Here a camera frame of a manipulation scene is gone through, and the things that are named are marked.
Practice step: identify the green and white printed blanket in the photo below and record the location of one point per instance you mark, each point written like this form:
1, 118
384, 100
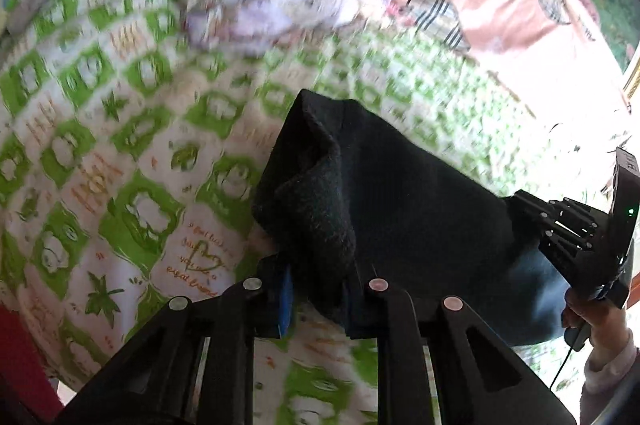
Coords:
150, 115

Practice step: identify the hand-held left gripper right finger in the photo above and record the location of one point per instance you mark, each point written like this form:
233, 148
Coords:
362, 322

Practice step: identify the dark red cloth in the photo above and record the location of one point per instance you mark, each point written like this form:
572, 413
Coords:
20, 355

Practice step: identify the person's right hand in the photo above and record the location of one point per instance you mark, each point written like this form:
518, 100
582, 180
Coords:
600, 320

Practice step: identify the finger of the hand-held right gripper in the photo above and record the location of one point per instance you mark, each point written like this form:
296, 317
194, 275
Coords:
575, 260
560, 212

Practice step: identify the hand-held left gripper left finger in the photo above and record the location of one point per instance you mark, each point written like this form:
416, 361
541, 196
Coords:
286, 305

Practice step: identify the person's right forearm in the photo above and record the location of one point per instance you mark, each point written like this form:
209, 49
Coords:
612, 385

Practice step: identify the black pants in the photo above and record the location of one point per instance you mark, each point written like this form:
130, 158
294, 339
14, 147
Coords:
410, 215

